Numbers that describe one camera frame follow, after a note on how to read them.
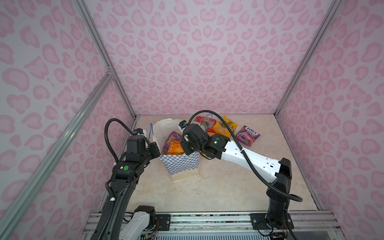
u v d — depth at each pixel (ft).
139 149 1.75
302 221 2.45
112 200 1.35
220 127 3.40
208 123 3.50
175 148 2.62
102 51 2.71
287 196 1.27
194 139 1.81
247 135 3.40
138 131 2.07
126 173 1.54
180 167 2.47
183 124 2.10
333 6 2.27
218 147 1.66
